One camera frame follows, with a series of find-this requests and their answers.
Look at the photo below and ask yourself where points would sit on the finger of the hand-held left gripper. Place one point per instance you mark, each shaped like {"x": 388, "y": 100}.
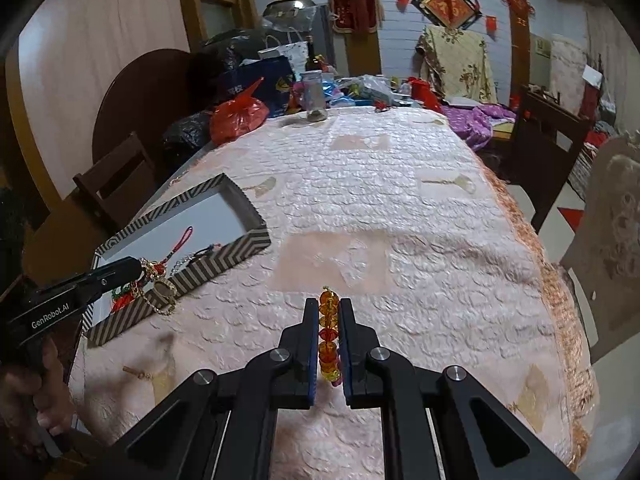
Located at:
{"x": 117, "y": 271}

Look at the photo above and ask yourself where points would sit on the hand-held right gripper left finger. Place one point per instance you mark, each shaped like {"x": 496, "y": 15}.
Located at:
{"x": 314, "y": 355}

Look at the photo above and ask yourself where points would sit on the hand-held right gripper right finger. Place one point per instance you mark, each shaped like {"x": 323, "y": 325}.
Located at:
{"x": 346, "y": 355}

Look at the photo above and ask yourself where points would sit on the red knot tassel ornament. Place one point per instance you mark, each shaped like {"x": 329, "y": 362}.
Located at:
{"x": 152, "y": 268}

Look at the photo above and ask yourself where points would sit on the striped cardboard box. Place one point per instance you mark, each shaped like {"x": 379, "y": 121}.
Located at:
{"x": 215, "y": 220}

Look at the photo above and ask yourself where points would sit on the person's left hand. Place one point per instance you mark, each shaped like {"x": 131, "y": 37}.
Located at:
{"x": 56, "y": 390}

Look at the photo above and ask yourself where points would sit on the dark wooden chair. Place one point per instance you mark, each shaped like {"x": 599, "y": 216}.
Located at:
{"x": 125, "y": 160}
{"x": 540, "y": 130}

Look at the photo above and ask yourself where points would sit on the black plastic bag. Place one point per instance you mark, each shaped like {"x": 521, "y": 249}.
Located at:
{"x": 185, "y": 132}
{"x": 230, "y": 47}

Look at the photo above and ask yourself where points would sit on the pink textured tablecloth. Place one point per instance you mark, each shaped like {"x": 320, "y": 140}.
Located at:
{"x": 400, "y": 210}

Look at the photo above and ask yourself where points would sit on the round wooden tabletop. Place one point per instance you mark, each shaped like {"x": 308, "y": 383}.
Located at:
{"x": 145, "y": 90}

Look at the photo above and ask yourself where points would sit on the red plastic bag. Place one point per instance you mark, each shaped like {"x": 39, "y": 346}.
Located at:
{"x": 235, "y": 115}

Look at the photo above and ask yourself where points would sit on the blue paper bag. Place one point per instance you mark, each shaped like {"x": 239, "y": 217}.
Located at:
{"x": 260, "y": 75}

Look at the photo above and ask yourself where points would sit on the glass jar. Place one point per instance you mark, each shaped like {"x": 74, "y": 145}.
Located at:
{"x": 314, "y": 95}

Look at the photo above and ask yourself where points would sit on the purple blanket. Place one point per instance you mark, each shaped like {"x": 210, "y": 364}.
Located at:
{"x": 475, "y": 125}

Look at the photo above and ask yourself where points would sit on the clear plastic bag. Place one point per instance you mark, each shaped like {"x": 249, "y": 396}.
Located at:
{"x": 372, "y": 87}

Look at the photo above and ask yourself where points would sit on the small red bag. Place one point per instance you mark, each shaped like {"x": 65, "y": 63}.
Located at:
{"x": 425, "y": 92}

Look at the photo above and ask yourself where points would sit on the white gift bag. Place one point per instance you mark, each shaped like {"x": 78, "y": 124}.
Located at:
{"x": 290, "y": 52}

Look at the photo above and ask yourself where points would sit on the wooden cabinet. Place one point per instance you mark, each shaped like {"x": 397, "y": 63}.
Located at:
{"x": 215, "y": 0}

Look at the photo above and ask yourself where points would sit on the dark wine bottle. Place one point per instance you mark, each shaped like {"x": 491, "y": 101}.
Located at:
{"x": 312, "y": 57}

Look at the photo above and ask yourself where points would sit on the floral hanging cloth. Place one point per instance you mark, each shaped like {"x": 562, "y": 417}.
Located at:
{"x": 455, "y": 65}

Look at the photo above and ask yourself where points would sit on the steel bowl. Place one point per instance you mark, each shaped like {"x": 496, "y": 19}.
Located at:
{"x": 290, "y": 7}

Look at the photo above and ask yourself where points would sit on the framed diamond wall picture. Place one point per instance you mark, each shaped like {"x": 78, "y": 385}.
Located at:
{"x": 446, "y": 5}

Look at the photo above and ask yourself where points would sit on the red knot wall ornament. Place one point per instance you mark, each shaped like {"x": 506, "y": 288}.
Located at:
{"x": 517, "y": 5}

